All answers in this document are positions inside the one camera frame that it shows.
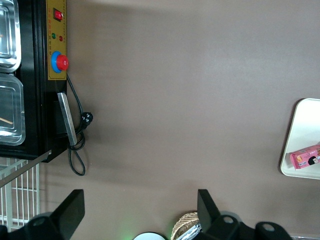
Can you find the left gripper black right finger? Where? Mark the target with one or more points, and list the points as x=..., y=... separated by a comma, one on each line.
x=210, y=215

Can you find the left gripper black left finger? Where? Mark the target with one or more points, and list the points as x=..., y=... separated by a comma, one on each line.
x=67, y=215

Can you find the steel food container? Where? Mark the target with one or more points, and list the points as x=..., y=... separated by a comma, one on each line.
x=10, y=32
x=12, y=107

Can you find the black sealing machine yellow panel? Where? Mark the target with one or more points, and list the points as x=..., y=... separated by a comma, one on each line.
x=32, y=112

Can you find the light tan wicker basket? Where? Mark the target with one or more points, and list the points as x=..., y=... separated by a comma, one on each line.
x=182, y=222

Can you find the beige plastic serving tray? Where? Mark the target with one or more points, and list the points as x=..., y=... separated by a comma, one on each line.
x=305, y=125

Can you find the pink snack packet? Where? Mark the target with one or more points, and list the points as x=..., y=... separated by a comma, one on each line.
x=307, y=158

